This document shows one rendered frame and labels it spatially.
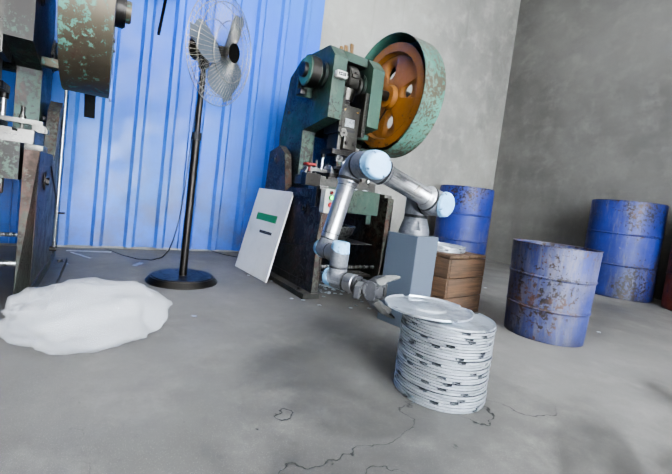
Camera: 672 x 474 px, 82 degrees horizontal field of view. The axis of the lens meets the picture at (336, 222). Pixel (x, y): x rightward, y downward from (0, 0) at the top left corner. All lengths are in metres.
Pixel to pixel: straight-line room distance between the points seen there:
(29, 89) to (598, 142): 4.97
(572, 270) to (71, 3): 2.38
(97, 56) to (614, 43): 4.94
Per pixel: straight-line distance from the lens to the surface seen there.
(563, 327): 2.22
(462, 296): 2.38
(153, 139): 3.30
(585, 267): 2.20
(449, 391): 1.26
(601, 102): 5.31
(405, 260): 1.88
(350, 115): 2.53
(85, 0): 1.88
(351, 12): 4.29
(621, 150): 5.09
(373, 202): 2.44
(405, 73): 2.81
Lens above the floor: 0.58
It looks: 3 degrees down
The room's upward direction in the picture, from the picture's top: 7 degrees clockwise
